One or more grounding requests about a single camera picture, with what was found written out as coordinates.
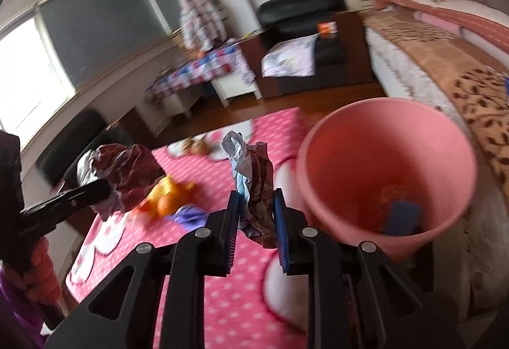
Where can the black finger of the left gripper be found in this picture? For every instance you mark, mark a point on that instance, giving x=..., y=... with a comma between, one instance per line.
x=43, y=218

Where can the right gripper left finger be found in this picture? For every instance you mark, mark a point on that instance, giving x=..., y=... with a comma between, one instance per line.
x=205, y=252

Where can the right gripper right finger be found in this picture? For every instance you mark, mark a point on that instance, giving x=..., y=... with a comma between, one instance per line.
x=344, y=309

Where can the blue brown wrapper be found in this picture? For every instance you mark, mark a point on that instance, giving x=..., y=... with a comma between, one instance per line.
x=253, y=173

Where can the maroon foil wrapper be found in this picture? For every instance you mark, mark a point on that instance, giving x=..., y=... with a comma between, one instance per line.
x=131, y=172

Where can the black knitted cloth piece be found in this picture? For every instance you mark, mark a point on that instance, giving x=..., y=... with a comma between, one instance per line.
x=401, y=230

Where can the person's left hand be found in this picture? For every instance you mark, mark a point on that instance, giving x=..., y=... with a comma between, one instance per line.
x=40, y=283

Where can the purple wrapper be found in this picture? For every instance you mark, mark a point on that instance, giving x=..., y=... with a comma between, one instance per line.
x=189, y=217

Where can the orange peel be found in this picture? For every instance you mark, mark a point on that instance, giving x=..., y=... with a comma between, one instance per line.
x=166, y=198

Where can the pink polka dot blanket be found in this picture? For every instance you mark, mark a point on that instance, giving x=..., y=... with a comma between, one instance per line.
x=145, y=281

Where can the right walnut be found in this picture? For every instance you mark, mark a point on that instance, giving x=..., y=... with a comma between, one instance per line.
x=200, y=146

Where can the walnut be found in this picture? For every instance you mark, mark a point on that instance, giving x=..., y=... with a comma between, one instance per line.
x=186, y=146
x=200, y=146

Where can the left walnut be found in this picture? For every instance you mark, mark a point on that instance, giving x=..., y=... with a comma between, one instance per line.
x=186, y=146

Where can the blue box in bucket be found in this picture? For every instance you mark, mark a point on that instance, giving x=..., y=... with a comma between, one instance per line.
x=404, y=213

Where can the pink plastic bucket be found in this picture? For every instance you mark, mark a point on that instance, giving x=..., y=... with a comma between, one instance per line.
x=358, y=160

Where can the white desk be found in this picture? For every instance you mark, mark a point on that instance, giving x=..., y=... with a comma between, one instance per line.
x=223, y=88

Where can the checkered tablecloth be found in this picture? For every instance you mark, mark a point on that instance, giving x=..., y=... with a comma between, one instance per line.
x=216, y=64

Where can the white leaf pattern cushion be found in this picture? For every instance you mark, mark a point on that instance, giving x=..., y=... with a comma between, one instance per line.
x=292, y=58

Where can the hanging puffy floral jacket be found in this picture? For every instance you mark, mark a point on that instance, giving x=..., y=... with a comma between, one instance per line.
x=201, y=26

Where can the black leather armchair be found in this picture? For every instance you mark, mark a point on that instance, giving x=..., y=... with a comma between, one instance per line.
x=286, y=20

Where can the orange box on armrest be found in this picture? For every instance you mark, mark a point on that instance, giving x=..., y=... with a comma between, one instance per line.
x=327, y=29

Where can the brown leaf pattern blanket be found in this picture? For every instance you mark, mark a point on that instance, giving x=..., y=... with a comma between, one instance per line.
x=476, y=90

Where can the bed with floral mattress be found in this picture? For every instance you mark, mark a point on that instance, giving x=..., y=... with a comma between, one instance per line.
x=471, y=260

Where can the rolled pink white blanket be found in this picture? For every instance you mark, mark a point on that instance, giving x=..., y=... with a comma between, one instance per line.
x=445, y=25

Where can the red polka dot quilt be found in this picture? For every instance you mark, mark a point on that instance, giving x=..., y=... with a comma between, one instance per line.
x=485, y=21

